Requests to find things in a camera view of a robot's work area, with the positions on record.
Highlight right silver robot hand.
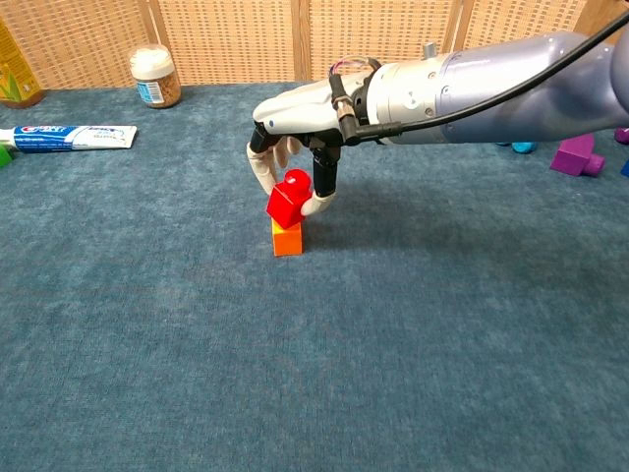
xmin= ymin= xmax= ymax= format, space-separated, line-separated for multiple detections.
xmin=247 ymin=70 xmax=375 ymax=218

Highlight red toy block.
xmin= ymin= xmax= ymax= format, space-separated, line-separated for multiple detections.
xmin=265 ymin=168 xmax=315 ymax=231

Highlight orange block yellow stud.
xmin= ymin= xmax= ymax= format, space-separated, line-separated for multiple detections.
xmin=270 ymin=217 xmax=305 ymax=258

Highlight blue toy pieces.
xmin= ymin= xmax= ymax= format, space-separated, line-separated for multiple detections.
xmin=494 ymin=141 xmax=538 ymax=155

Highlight purple toy block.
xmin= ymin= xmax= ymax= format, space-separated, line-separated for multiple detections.
xmin=549 ymin=133 xmax=607 ymax=178

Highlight woven folding screen panel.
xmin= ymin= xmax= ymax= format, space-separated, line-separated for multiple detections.
xmin=148 ymin=0 xmax=305 ymax=88
xmin=0 ymin=0 xmax=159 ymax=91
xmin=293 ymin=0 xmax=464 ymax=84
xmin=450 ymin=0 xmax=591 ymax=53

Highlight white lidded jar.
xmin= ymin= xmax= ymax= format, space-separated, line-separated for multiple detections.
xmin=128 ymin=43 xmax=183 ymax=110

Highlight white blue toothpaste tube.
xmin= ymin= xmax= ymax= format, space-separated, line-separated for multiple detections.
xmin=0 ymin=124 xmax=139 ymax=154

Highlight blue table mat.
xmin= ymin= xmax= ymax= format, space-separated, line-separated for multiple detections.
xmin=0 ymin=80 xmax=629 ymax=472

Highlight cardboard box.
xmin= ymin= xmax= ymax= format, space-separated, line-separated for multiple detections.
xmin=573 ymin=0 xmax=629 ymax=40

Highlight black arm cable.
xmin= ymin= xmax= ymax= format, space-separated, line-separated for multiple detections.
xmin=327 ymin=8 xmax=629 ymax=147

